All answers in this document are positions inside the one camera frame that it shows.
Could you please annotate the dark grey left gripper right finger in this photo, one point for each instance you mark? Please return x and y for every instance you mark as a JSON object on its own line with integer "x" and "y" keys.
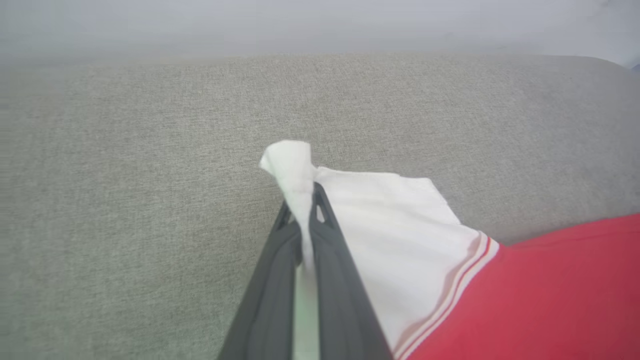
{"x": 340, "y": 310}

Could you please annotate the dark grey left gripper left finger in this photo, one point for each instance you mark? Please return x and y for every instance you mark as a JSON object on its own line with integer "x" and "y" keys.
{"x": 270, "y": 310}

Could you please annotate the grey fabric sofa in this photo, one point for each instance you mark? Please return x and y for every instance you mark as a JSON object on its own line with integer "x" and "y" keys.
{"x": 125, "y": 175}

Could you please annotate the red and white shirt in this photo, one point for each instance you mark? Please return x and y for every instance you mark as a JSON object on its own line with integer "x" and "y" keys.
{"x": 400, "y": 240}

